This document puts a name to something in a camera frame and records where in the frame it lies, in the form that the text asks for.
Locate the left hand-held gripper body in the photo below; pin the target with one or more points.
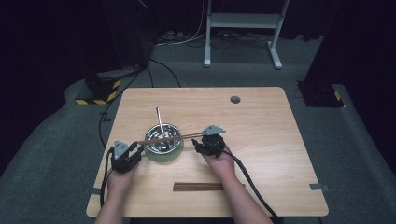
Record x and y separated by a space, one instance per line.
123 160

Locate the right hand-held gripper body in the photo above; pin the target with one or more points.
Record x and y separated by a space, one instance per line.
213 144

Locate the dark wooden chopstick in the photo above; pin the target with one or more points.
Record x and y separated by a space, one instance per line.
149 142
186 135

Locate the person's left hand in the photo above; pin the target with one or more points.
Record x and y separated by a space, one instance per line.
120 182

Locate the person's right hand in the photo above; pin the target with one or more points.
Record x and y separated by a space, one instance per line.
221 168

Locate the green round plate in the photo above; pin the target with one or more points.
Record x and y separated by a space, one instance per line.
163 157

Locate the row of brown chopsticks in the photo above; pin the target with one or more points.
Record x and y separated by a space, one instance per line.
196 187

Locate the metal spoon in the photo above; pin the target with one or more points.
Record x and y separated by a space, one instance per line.
159 119

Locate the grey tape strip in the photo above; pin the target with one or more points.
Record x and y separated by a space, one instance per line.
92 190
319 187

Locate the grey table grommet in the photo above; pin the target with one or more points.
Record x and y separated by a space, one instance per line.
235 100

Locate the black yellow striped stand base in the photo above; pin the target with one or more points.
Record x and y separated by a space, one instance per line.
99 93

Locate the power strip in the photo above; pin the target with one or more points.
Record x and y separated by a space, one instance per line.
171 35

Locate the black stand base yellow mark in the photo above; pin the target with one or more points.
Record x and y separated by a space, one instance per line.
322 95

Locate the white metal stand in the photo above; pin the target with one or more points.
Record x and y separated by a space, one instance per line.
243 20

